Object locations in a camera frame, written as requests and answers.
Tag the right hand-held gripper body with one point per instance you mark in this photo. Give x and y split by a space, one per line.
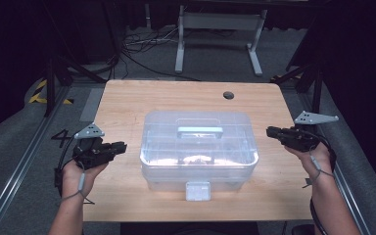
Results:
302 140

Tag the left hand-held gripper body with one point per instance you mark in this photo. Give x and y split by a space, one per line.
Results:
89 153

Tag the clear plastic storage box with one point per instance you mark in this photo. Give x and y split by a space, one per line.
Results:
163 137

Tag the person's right hand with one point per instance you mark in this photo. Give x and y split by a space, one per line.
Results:
308 160

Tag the person's left hand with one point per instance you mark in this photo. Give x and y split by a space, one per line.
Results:
73 178

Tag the black metal stand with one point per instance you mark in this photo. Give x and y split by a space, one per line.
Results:
316 91
49 88

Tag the yellow and black floor tape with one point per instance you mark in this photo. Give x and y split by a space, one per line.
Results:
36 98

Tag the aluminium floor rail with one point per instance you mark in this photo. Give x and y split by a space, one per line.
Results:
13 182
352 199

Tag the white metal table frame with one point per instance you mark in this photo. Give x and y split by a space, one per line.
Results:
222 21

